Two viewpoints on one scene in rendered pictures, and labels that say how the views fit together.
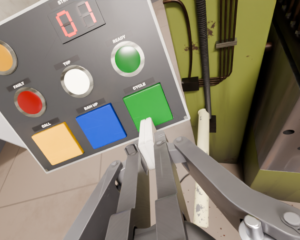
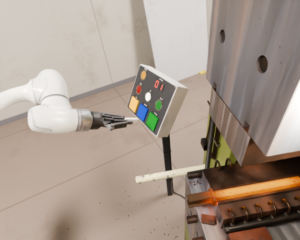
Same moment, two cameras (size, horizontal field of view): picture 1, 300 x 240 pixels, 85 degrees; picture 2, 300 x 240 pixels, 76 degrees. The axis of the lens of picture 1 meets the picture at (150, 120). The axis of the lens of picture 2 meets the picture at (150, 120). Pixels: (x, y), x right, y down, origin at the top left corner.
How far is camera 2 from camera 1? 0.78 m
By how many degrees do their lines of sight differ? 38
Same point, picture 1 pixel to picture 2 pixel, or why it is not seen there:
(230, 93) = not seen: hidden behind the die
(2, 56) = (143, 75)
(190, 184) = (176, 201)
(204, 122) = (194, 168)
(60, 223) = (125, 133)
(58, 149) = (132, 105)
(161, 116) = (151, 126)
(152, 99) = (154, 120)
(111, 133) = (142, 115)
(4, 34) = (148, 72)
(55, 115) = (139, 97)
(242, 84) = not seen: hidden behind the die
